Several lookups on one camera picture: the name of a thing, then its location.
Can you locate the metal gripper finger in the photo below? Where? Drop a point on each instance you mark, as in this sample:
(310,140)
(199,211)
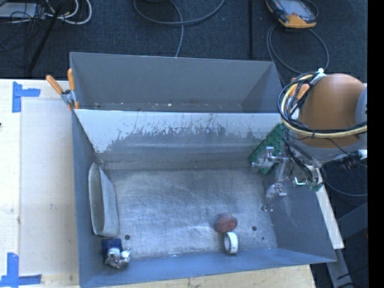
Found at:
(274,192)
(268,157)

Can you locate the red-brown round disc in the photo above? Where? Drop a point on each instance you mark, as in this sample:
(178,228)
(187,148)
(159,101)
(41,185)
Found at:
(225,222)

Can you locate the white tape roll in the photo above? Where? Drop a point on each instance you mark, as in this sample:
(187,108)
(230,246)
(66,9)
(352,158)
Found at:
(231,243)

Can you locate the grey metal bin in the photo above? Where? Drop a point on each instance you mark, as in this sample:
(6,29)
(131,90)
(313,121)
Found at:
(186,196)

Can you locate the white oval plastic tub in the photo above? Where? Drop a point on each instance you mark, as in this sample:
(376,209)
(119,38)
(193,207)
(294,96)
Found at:
(103,202)

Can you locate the blue and silver toy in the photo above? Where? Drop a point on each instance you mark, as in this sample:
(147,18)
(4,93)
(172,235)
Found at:
(114,252)

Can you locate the black cylinder on white bracket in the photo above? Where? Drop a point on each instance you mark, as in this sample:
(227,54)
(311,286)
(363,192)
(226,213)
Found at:
(351,159)

